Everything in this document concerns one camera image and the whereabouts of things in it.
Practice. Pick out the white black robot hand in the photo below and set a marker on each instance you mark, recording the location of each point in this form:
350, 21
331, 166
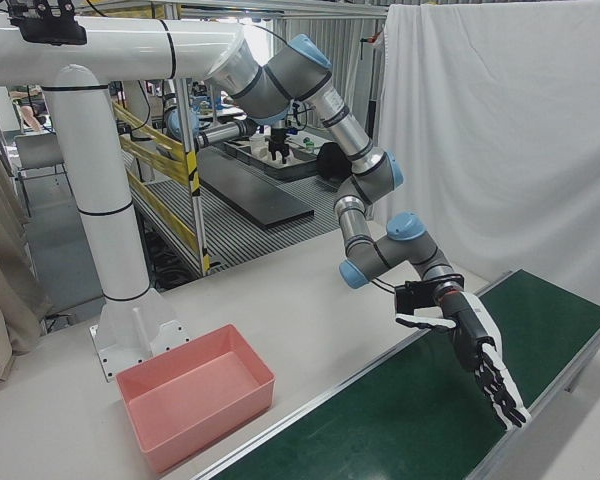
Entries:
475, 330

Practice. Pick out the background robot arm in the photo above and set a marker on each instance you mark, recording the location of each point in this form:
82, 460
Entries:
220, 134

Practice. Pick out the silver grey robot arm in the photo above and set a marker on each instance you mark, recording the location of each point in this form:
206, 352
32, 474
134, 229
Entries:
350, 135

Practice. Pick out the pink plastic basket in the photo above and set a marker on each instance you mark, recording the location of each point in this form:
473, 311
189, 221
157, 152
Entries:
205, 395

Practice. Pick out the green conveyor belt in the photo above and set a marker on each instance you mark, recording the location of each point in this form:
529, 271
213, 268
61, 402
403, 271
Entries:
380, 425

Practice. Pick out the white cloth sheet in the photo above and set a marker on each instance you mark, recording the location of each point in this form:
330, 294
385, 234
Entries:
505, 150

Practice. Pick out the black bag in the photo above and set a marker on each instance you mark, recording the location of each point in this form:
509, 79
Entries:
332, 162

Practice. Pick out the grey background tray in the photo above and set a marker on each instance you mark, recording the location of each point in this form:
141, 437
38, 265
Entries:
290, 167

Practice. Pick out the black floor platform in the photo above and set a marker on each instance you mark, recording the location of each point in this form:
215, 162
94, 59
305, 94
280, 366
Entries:
260, 195

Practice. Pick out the black background robot tool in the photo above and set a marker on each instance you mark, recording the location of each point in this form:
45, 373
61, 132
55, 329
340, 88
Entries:
279, 147

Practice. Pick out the red clamp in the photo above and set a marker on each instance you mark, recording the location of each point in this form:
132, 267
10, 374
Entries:
372, 39

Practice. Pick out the yellow black safety barrier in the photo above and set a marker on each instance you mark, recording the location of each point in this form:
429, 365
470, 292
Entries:
150, 145

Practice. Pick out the beige curtain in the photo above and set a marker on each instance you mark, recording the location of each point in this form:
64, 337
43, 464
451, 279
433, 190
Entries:
5, 300

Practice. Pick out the grey chair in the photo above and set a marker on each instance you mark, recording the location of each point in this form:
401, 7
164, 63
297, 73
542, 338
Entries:
37, 152

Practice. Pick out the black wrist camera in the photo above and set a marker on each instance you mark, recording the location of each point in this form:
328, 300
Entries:
412, 299

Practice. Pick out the aluminium cell frame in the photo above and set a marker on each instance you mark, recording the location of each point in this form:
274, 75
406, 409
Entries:
199, 235

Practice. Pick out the black overhead camera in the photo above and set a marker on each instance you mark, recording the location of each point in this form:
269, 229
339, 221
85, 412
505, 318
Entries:
50, 27

